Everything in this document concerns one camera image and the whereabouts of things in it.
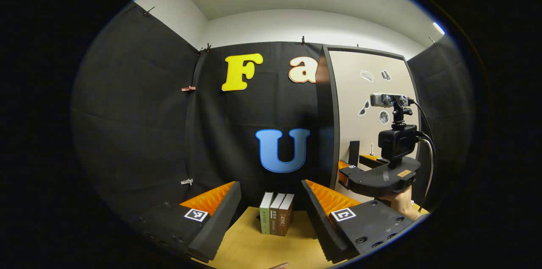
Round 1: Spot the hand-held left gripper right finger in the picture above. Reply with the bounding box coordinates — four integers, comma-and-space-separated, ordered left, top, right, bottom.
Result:
300, 179, 418, 263

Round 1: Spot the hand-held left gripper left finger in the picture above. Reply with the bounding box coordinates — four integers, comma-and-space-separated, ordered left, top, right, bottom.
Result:
127, 181, 242, 263

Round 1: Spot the green book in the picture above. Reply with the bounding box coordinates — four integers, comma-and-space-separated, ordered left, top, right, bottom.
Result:
260, 192, 274, 235

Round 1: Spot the grey cabinet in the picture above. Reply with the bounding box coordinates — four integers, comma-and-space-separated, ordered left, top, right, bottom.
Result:
315, 44, 422, 206

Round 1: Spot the brown book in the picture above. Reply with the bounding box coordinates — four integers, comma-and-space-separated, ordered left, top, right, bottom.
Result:
278, 194, 295, 236

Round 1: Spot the row of black clamps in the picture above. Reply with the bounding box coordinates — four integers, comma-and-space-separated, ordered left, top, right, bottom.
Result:
143, 6, 437, 54

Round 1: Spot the grey camera cable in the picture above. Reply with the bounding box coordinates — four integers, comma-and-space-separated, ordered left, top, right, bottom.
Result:
417, 135, 437, 202

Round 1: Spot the black backdrop cloth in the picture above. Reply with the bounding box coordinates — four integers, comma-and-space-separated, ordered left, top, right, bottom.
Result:
72, 1, 473, 219

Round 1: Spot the black camera cable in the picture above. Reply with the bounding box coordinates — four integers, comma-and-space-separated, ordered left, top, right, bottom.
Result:
408, 99, 437, 202

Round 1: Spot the black cabinet door handle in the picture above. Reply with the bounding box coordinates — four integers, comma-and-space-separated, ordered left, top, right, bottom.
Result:
348, 141, 360, 168

